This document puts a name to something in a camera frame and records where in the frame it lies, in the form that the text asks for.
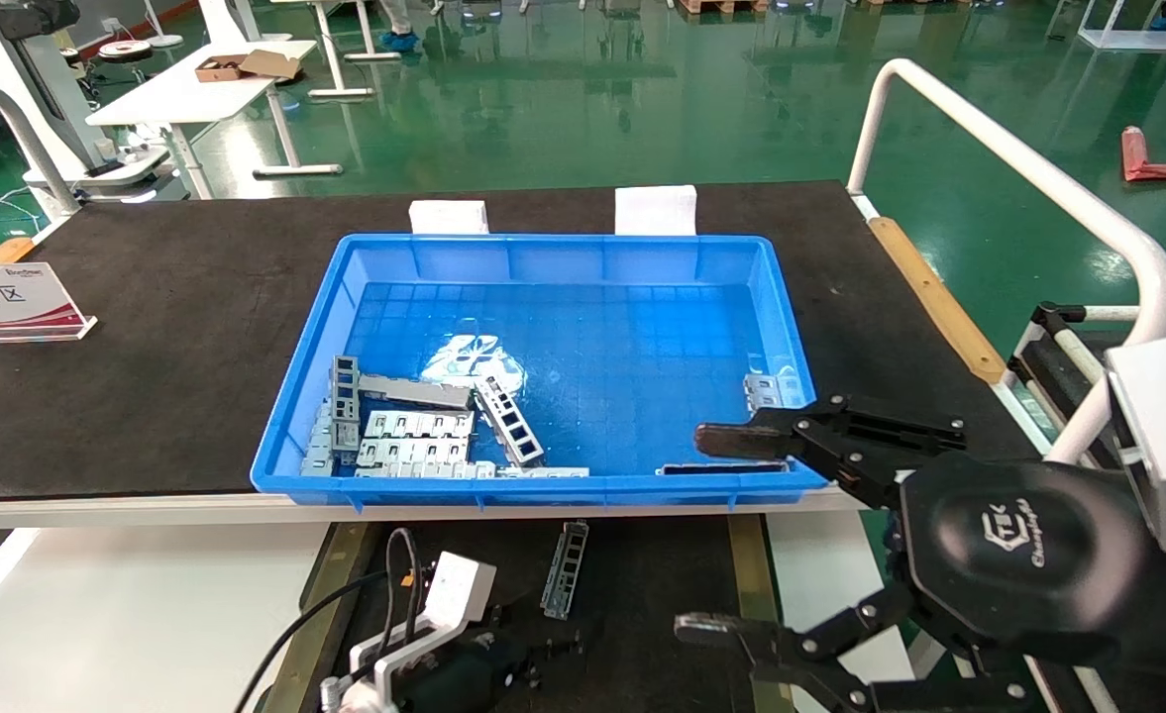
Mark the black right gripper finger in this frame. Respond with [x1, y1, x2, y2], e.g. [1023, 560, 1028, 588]
[693, 394, 969, 509]
[675, 583, 1030, 713]

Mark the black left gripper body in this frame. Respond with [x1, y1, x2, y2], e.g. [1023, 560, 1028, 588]
[399, 636, 536, 713]

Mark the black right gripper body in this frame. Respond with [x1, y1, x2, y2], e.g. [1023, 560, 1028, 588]
[900, 454, 1166, 713]

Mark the grey slotted metal bracket part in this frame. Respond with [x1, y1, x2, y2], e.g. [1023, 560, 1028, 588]
[474, 377, 546, 466]
[541, 521, 590, 621]

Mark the black container with brass edges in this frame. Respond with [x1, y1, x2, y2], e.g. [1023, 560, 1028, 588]
[261, 515, 796, 713]

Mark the long wooden edge strip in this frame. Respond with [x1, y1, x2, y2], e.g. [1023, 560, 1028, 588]
[869, 216, 1007, 386]

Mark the blue plastic bin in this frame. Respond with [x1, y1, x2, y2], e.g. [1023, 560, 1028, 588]
[251, 234, 834, 512]

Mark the flat grey slotted plate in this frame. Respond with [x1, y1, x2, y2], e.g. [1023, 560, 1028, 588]
[356, 439, 471, 466]
[363, 410, 475, 441]

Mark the white foam block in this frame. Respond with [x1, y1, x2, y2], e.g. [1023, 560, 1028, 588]
[615, 185, 698, 237]
[410, 200, 490, 236]

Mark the white tubular railing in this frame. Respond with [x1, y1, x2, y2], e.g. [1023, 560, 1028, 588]
[845, 57, 1166, 466]

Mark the acrylic sign with red print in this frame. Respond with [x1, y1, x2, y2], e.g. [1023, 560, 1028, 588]
[0, 261, 98, 345]

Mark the white background table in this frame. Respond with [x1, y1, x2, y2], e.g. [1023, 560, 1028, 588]
[85, 40, 344, 201]

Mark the open cardboard box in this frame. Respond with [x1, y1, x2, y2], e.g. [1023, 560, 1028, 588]
[195, 50, 303, 83]

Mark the grey tubular railing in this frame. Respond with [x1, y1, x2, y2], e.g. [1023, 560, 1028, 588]
[0, 81, 83, 221]

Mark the white background machine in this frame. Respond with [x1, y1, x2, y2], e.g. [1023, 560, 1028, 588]
[0, 0, 175, 204]

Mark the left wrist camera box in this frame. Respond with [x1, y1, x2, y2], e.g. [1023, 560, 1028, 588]
[374, 552, 498, 706]

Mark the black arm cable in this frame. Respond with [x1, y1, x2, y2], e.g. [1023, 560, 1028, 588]
[234, 527, 427, 713]

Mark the black clamp bracket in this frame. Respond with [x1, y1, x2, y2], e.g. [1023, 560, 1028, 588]
[1007, 302, 1128, 452]

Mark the upright grey metal bracket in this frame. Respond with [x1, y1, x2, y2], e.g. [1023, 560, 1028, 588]
[331, 356, 362, 454]

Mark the white table frame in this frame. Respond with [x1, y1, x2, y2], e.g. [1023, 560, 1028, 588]
[270, 0, 405, 101]

